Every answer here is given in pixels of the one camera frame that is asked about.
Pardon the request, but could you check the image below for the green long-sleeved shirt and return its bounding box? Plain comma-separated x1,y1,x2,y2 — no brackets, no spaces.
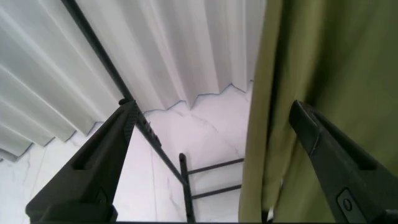
238,0,398,223

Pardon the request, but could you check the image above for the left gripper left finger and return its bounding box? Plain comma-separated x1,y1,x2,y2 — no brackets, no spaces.
24,99,139,223

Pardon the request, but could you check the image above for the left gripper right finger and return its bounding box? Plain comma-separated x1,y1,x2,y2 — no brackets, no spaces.
288,99,398,223

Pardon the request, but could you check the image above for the black clothes rack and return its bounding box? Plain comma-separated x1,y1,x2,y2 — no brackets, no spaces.
60,0,245,223

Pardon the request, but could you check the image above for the white curtain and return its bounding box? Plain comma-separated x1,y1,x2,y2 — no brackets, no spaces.
0,0,268,162

